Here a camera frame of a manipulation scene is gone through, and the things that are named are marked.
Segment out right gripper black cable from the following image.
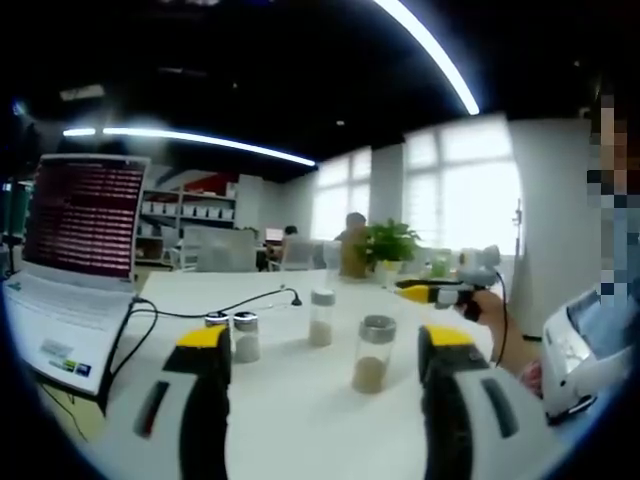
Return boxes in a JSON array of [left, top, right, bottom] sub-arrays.
[[494, 272, 510, 366]]

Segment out seasoning bottle brown granules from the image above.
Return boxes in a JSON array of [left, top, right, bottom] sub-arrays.
[[351, 314, 398, 395]]

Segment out large bright window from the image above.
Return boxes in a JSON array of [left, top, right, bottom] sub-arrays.
[[312, 148, 374, 242], [403, 117, 522, 257]]

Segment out seasoning bottle pale tan powder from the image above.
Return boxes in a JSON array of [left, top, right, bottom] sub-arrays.
[[309, 288, 335, 348]]

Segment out teal board on stand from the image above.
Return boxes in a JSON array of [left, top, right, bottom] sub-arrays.
[[2, 182, 34, 236]]

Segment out white storage shelf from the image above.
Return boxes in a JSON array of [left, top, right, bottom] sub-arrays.
[[137, 187, 237, 264]]

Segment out row of white storage bins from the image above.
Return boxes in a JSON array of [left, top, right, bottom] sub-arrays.
[[142, 202, 235, 220]]

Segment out black laptop power cable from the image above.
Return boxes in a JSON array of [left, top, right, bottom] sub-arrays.
[[97, 284, 305, 401]]

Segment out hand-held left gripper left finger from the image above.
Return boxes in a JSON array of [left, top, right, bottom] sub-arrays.
[[92, 326, 235, 480]]

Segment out white chest-worn device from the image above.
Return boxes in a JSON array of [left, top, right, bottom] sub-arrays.
[[542, 287, 634, 426]]

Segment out white t-shirt red print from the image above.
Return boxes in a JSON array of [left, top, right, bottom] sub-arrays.
[[519, 359, 546, 399]]

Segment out person's right hand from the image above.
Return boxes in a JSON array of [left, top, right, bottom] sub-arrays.
[[472, 289, 501, 331]]

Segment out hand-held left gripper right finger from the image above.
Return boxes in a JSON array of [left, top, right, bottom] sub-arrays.
[[417, 323, 559, 480]]

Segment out potted green plant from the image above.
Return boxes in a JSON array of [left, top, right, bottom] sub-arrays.
[[357, 218, 421, 289]]

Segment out silver open laptop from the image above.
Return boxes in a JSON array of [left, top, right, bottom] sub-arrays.
[[2, 153, 152, 399]]

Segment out long ceiling light strip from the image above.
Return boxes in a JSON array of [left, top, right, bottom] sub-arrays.
[[372, 0, 481, 115], [62, 126, 317, 167]]

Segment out brown paper bag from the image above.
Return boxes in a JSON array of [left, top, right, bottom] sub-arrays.
[[339, 239, 374, 279]]

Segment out seasoning bottle white powder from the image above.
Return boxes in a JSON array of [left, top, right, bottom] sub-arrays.
[[232, 311, 262, 365], [204, 311, 236, 351]]

